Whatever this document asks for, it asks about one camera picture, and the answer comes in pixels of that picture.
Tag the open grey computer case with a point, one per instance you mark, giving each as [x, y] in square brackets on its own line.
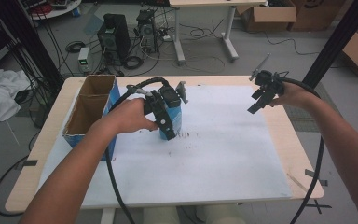
[147, 29]

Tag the person's right hand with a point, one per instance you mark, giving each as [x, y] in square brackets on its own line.
[293, 95]

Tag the blue packet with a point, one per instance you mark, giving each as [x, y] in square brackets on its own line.
[172, 119]

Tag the black computer tower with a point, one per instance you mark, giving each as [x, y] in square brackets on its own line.
[114, 39]

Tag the round white table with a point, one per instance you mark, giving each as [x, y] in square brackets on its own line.
[54, 9]

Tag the person's left hand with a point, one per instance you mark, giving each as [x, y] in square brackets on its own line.
[131, 116]

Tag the white power supply unit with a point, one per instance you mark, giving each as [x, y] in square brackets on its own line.
[83, 58]

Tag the blue cardboard box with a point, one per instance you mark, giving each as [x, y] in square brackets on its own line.
[90, 115]

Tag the flat brown cardboard box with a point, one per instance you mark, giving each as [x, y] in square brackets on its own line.
[268, 16]

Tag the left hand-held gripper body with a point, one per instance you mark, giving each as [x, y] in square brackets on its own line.
[170, 96]

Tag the wooden table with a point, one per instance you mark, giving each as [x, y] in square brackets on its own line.
[295, 146]

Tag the tall brown cardboard box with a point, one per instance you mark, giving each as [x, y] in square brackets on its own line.
[315, 14]

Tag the white cloth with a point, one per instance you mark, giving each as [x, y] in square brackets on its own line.
[0, 95]

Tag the black metal stand post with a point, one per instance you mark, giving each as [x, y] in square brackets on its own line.
[338, 40]

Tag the white table mat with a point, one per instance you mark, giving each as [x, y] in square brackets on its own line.
[180, 149]

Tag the white-legged desk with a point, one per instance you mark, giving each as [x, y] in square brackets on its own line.
[211, 18]

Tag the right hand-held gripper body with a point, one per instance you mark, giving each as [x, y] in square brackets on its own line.
[268, 81]

